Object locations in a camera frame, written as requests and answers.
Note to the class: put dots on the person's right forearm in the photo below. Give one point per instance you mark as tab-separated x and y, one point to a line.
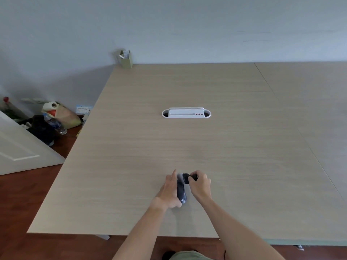
233	227

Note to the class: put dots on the blue and white box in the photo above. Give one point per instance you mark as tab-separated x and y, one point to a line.
82	108

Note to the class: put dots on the person's left thumb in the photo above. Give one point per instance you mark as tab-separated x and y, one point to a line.
176	203

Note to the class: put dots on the white door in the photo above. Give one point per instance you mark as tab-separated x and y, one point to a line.
19	150

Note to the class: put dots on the black bag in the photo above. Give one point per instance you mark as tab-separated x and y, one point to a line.
40	130

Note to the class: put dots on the person's left hand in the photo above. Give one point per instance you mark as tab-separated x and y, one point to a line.
166	193

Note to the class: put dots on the person's right hand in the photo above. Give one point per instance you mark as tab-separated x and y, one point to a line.
202	186

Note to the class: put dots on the olive green shorts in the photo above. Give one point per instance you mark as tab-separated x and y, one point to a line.
187	256

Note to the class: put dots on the clear plastic water bottle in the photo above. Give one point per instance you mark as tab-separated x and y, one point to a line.
56	125

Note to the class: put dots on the black electric shaver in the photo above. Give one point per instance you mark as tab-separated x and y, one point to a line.
181	193

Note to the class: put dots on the brown paper bag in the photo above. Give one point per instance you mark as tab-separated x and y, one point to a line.
66	117

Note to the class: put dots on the person's left forearm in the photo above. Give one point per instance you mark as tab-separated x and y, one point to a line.
141	230

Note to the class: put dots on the beige pen holder box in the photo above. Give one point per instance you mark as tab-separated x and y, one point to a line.
125	60

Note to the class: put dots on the black shaver cap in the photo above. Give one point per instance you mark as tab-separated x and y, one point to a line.
186	178

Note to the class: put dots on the white toilet paper roll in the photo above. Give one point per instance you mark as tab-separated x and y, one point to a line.
51	106

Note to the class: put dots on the person's right fingers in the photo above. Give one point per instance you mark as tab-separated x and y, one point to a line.
198	176

